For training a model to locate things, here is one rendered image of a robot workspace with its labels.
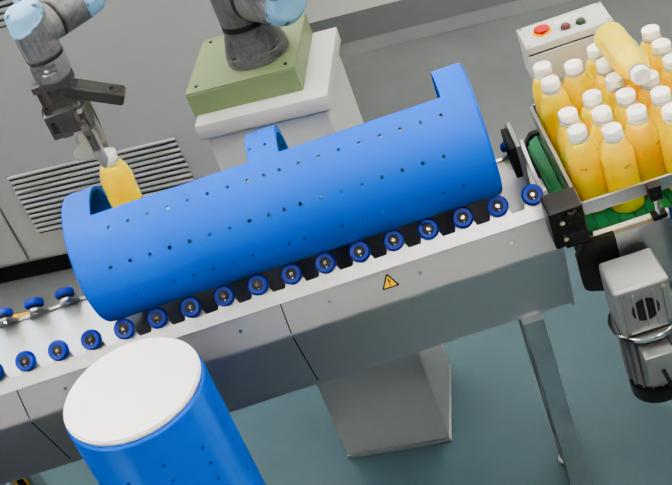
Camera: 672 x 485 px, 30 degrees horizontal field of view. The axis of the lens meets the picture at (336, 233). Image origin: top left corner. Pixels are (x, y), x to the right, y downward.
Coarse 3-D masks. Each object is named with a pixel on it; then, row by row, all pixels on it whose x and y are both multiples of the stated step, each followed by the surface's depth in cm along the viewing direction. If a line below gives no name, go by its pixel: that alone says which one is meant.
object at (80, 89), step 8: (72, 80) 245; (80, 80) 246; (88, 80) 246; (72, 88) 242; (80, 88) 243; (88, 88) 243; (96, 88) 244; (104, 88) 245; (112, 88) 245; (120, 88) 245; (72, 96) 243; (80, 96) 243; (88, 96) 243; (96, 96) 244; (104, 96) 244; (112, 96) 244; (120, 96) 244; (120, 104) 245
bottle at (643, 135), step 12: (648, 120) 248; (624, 132) 251; (636, 132) 248; (648, 132) 248; (636, 144) 249; (648, 144) 248; (636, 156) 251; (648, 156) 250; (660, 156) 252; (648, 168) 252; (660, 168) 253
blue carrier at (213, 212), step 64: (384, 128) 248; (448, 128) 246; (192, 192) 251; (256, 192) 249; (320, 192) 248; (384, 192) 249; (448, 192) 251; (128, 256) 252; (192, 256) 252; (256, 256) 254
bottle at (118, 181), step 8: (120, 160) 255; (104, 168) 254; (112, 168) 253; (120, 168) 254; (128, 168) 256; (104, 176) 254; (112, 176) 253; (120, 176) 254; (128, 176) 255; (104, 184) 255; (112, 184) 254; (120, 184) 254; (128, 184) 255; (136, 184) 258; (112, 192) 255; (120, 192) 255; (128, 192) 256; (136, 192) 257; (112, 200) 257; (120, 200) 256; (128, 200) 256
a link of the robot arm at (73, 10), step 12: (48, 0) 237; (60, 0) 237; (72, 0) 238; (84, 0) 239; (96, 0) 241; (60, 12) 236; (72, 12) 238; (84, 12) 239; (96, 12) 242; (72, 24) 239
